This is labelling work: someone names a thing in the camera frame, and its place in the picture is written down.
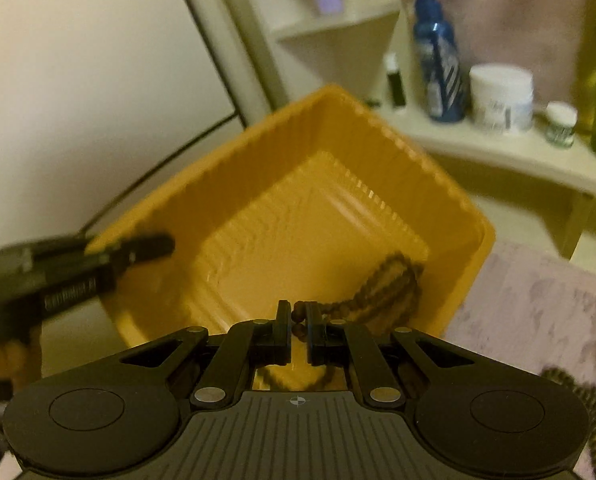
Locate large white cream jar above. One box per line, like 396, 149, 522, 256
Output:
469, 64, 535, 135

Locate cream wooden shelf unit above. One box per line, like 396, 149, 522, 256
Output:
210, 0, 596, 261

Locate small black white tube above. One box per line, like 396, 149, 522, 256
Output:
385, 52, 407, 109

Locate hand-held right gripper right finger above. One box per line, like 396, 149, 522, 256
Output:
305, 306, 474, 407

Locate brass chain necklace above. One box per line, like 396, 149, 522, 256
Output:
542, 359, 596, 480

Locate person's left hand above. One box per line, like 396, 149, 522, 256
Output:
0, 327, 43, 383

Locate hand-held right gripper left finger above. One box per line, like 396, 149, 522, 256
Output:
119, 300, 293, 408

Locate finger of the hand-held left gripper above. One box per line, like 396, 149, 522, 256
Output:
98, 231, 175, 272

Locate blue spray bottle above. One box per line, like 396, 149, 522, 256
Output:
412, 0, 467, 122

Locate yellow ribbed plastic tray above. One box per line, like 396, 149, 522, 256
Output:
84, 83, 497, 392

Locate pink hanging towel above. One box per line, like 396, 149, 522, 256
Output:
387, 0, 596, 108

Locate small white jar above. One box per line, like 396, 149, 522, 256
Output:
545, 101, 577, 148

